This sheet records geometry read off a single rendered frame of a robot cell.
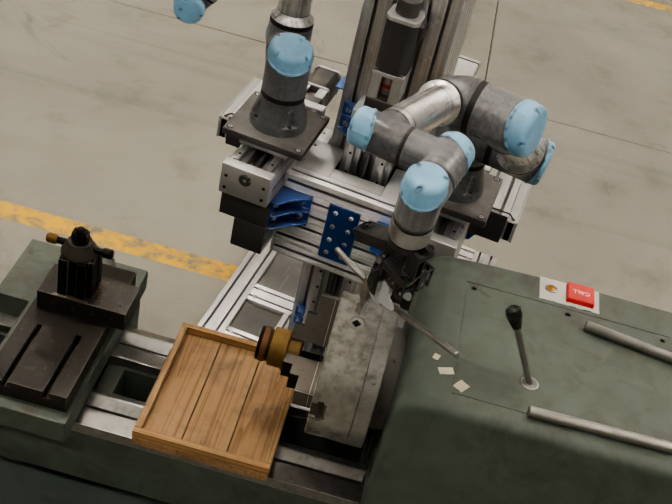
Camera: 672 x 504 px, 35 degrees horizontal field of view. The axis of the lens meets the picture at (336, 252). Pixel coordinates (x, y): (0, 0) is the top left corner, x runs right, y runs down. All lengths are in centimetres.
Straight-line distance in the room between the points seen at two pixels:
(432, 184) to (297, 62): 100
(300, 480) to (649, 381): 76
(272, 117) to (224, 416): 81
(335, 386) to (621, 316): 66
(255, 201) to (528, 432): 104
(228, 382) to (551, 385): 75
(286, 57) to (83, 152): 210
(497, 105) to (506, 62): 393
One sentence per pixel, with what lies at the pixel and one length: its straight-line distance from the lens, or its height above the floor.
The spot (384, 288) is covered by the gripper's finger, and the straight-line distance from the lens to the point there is 193.
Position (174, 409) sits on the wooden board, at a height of 89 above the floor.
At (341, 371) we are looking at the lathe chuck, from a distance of 209.
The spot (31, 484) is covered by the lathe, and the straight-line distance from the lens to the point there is 265.
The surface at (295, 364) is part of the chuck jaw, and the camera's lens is 219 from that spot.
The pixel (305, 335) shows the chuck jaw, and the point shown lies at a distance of 222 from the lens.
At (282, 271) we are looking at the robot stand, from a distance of 380.
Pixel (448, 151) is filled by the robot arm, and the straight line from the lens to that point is 181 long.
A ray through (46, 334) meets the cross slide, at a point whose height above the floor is 97.
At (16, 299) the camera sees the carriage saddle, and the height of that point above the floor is 92.
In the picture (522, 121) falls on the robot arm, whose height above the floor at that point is 162.
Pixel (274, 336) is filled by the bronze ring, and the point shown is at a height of 112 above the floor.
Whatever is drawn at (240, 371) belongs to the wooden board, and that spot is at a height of 89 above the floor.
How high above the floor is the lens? 264
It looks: 38 degrees down
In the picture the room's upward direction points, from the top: 14 degrees clockwise
